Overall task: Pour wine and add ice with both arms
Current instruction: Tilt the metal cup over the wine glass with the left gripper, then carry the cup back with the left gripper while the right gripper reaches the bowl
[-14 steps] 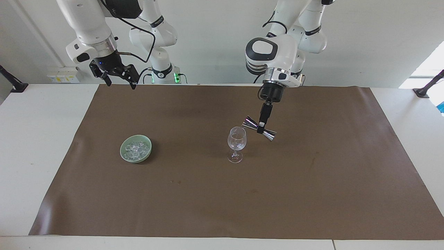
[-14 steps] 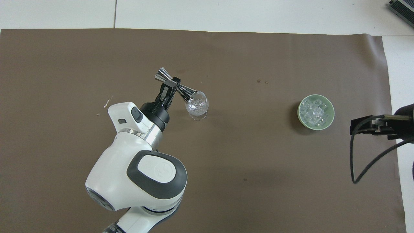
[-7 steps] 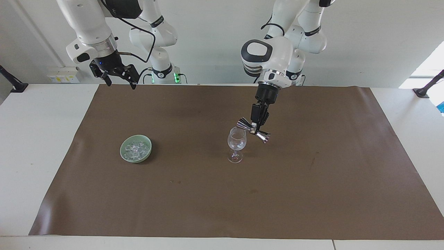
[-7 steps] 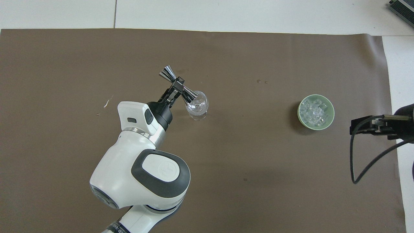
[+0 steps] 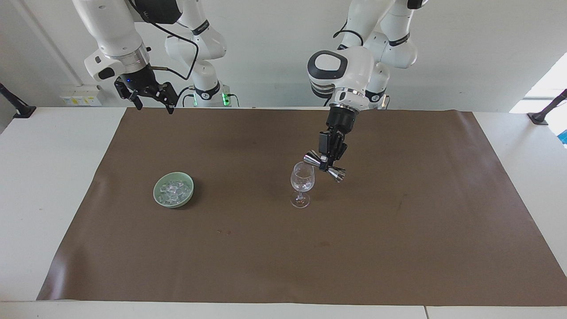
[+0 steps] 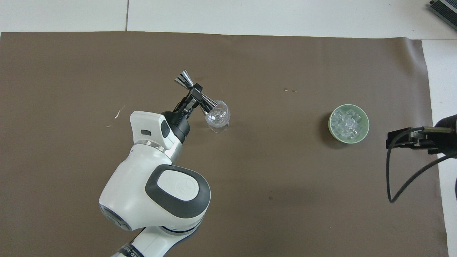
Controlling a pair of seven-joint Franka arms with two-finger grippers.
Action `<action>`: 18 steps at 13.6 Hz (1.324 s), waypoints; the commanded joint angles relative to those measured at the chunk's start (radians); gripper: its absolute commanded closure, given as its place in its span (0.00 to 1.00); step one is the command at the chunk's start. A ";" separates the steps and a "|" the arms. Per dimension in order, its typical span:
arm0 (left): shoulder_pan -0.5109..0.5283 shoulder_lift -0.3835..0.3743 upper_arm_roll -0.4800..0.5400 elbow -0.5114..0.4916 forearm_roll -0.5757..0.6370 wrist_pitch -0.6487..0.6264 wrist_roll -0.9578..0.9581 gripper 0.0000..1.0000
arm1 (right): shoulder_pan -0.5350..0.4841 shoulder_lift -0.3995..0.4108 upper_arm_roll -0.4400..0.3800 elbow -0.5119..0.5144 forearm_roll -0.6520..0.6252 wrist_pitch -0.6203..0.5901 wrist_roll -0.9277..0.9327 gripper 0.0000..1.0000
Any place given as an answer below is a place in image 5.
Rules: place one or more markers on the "clear ice cube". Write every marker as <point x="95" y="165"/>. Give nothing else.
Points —
<point x="182" y="192"/>
<point x="166" y="189"/>
<point x="172" y="198"/>
<point x="175" y="186"/>

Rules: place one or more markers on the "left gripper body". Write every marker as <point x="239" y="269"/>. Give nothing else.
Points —
<point x="342" y="118"/>

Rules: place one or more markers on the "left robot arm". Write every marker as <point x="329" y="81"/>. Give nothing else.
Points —
<point x="354" y="62"/>

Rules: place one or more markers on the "white wall socket box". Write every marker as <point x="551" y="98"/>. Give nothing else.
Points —
<point x="82" y="96"/>

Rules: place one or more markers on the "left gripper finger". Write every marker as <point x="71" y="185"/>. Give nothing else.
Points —
<point x="324" y="144"/>
<point x="340" y="145"/>

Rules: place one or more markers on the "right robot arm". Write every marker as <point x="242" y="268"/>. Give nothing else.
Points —
<point x="113" y="26"/>

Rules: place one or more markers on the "black stand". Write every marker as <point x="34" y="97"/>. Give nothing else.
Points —
<point x="542" y="116"/>
<point x="17" y="106"/>

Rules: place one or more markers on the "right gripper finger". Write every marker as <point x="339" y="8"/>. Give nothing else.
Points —
<point x="165" y="95"/>
<point x="127" y="94"/>

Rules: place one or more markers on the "silver double jigger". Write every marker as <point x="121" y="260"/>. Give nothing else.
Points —
<point x="337" y="173"/>

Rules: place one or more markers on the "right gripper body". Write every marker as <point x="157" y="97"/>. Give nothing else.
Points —
<point x="138" y="80"/>

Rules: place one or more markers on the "green ceramic bowl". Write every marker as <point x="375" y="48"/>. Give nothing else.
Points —
<point x="158" y="197"/>

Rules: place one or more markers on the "clear wine glass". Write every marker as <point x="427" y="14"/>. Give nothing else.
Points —
<point x="302" y="179"/>

